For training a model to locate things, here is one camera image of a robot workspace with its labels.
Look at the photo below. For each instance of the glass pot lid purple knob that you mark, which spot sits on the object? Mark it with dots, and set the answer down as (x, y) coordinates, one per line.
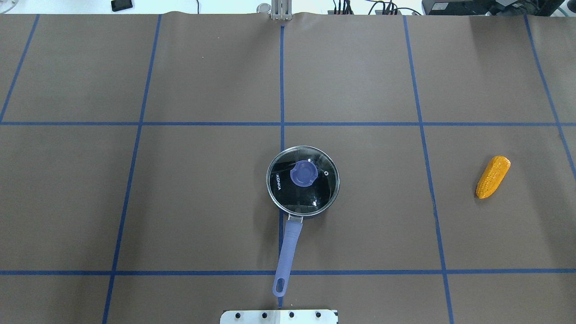
(303, 181)

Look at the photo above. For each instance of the yellow plastic corn cob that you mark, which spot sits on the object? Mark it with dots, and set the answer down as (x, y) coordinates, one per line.
(492, 176)

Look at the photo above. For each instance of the small black device on table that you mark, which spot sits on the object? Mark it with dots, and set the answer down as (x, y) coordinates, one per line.
(119, 5)

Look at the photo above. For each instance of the dark blue saucepan purple handle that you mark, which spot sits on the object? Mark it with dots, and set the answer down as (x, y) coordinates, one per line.
(291, 233)

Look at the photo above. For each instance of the aluminium frame post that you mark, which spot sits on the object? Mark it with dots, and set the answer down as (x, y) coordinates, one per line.
(281, 10)

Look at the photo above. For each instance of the white camera mast with base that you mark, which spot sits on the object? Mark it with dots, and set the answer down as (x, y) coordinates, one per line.
(305, 316)

